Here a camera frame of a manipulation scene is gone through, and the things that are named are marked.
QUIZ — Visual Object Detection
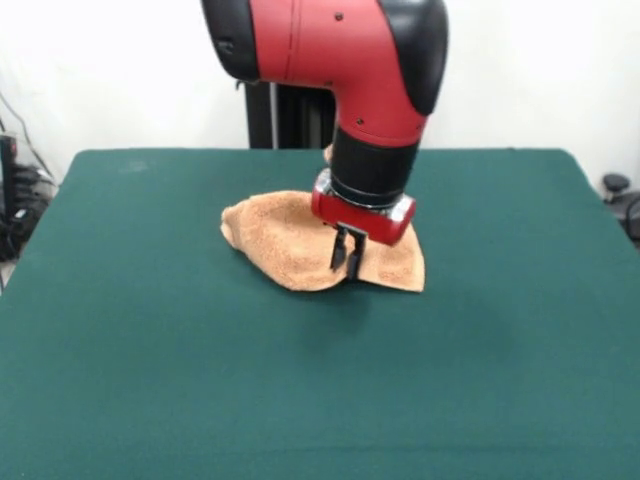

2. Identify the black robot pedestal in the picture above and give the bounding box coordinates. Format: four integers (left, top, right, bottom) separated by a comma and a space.
234, 74, 339, 150

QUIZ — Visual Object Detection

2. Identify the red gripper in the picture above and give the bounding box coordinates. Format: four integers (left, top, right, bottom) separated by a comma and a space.
310, 168, 418, 279

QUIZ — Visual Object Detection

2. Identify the dark green table cloth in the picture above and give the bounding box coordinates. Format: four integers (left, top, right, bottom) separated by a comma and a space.
0, 147, 640, 480

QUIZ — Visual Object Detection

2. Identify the grey cable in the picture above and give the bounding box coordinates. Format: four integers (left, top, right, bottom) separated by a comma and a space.
0, 92, 54, 179

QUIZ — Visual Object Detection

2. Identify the black plug bundle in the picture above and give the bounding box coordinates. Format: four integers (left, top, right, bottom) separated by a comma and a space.
12, 164, 57, 202

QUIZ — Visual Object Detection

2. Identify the black upright device, red light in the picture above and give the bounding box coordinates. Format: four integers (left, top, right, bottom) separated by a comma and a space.
0, 133, 20, 261

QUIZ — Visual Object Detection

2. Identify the tan terry cloth towel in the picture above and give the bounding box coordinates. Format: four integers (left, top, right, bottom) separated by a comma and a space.
221, 143, 427, 295

